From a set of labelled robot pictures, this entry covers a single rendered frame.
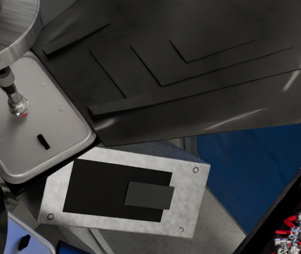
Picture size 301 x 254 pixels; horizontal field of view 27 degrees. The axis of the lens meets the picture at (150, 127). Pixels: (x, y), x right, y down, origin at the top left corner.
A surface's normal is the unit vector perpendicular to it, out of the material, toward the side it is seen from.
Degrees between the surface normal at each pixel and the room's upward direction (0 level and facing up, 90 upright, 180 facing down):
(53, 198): 50
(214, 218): 0
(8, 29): 0
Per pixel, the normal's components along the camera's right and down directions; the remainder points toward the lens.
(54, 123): 0.02, -0.56
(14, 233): 0.74, -0.44
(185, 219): 0.39, 0.21
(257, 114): 0.27, -0.32
